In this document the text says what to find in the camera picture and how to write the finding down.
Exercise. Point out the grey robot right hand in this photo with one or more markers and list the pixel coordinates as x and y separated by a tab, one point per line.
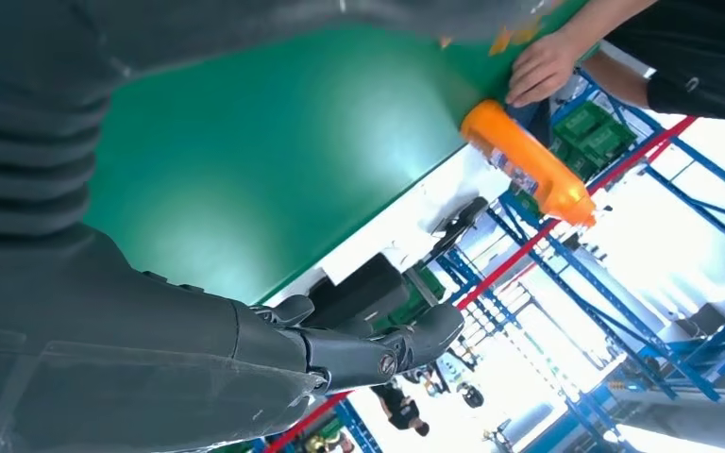
118	350

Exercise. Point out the black zip carry case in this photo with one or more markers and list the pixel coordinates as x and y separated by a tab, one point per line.
356	291

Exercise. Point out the background person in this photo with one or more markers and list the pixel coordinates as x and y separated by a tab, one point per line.
400	409

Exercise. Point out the green crate stack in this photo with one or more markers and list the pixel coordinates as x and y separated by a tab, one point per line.
422	294

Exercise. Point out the red steel beam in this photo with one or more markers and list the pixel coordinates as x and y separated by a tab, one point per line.
525	247

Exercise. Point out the blue warehouse shelving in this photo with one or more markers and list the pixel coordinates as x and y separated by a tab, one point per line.
612	306

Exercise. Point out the green shelf crates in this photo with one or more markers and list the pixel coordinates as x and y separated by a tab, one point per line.
594	140

